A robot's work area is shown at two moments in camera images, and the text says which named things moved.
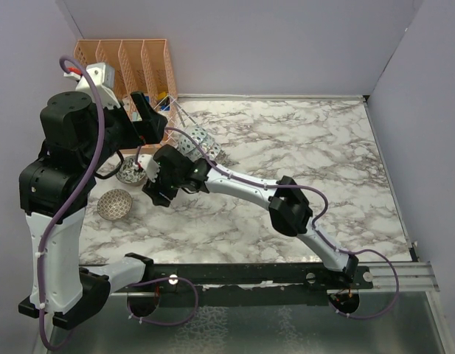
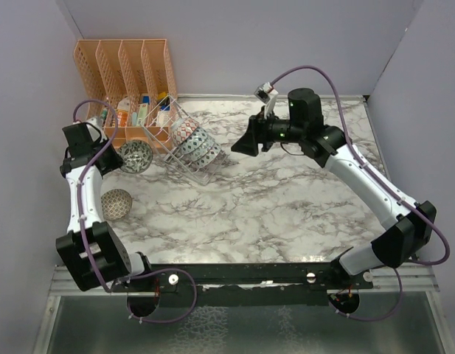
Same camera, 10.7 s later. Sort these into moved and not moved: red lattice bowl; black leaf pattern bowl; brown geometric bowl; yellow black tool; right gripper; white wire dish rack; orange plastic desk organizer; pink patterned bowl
Moved: right gripper; black leaf pattern bowl; red lattice bowl
Not moved: pink patterned bowl; white wire dish rack; yellow black tool; brown geometric bowl; orange plastic desk organizer
